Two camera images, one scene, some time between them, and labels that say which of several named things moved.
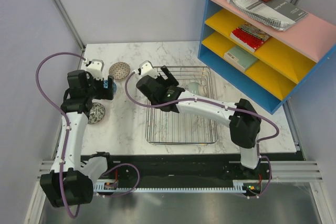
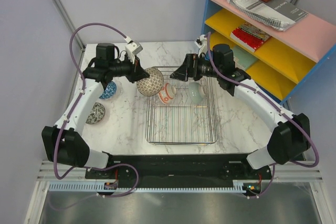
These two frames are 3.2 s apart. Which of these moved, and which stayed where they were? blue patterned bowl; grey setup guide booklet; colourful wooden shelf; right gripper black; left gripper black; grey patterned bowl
Moved: right gripper black; left gripper black
Stayed: blue patterned bowl; grey setup guide booklet; grey patterned bowl; colourful wooden shelf
